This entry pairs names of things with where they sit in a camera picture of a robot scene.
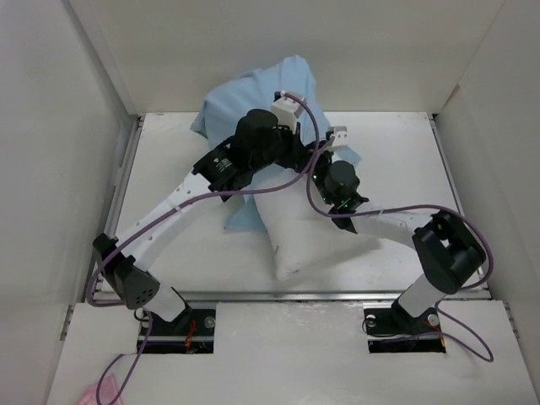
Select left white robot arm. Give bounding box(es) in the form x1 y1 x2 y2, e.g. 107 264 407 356
87 91 309 335

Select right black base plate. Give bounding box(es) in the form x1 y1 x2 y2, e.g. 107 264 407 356
364 307 440 338

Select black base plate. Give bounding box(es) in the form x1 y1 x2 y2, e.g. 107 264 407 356
364 307 440 338
149 308 216 340

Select white pillow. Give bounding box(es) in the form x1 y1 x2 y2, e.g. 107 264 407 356
254 178 381 282

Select pink plastic bag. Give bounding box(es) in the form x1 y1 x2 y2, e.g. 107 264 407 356
78 375 123 405

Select aluminium front rail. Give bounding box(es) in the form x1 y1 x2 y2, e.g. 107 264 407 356
92 289 493 303

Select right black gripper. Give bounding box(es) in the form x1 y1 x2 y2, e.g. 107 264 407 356
298 140 337 205

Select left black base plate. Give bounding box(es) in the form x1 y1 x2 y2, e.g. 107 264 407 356
149 308 216 340

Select purple cable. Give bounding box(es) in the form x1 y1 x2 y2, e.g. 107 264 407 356
84 90 321 402
305 130 495 363

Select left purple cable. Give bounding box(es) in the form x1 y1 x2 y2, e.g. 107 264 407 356
84 90 321 402

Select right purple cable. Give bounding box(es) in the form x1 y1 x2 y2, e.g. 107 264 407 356
305 130 495 363

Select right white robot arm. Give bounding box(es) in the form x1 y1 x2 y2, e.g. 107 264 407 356
308 127 491 337

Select light blue pillowcase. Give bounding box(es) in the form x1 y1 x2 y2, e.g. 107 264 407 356
190 55 332 233

